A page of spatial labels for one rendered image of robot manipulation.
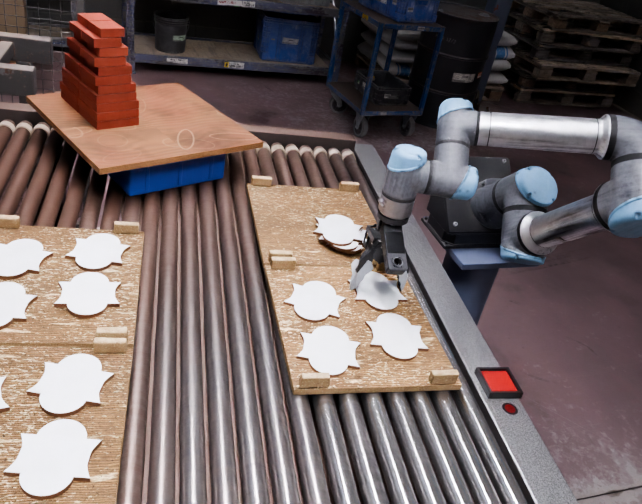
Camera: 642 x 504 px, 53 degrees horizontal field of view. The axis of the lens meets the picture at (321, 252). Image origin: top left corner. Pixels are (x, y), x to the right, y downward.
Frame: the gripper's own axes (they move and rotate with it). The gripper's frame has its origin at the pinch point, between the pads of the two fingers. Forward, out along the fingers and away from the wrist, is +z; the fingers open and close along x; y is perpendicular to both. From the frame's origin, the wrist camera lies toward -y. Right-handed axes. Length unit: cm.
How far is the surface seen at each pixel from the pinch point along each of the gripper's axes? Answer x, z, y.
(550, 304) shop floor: -152, 91, 116
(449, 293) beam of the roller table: -20.7, 2.4, 2.6
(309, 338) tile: 20.1, 0.1, -17.0
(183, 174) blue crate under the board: 43, -3, 51
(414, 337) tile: -3.4, 0.0, -17.1
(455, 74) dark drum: -180, 40, 348
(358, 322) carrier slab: 7.6, 0.7, -11.0
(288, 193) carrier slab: 13.3, -0.4, 47.2
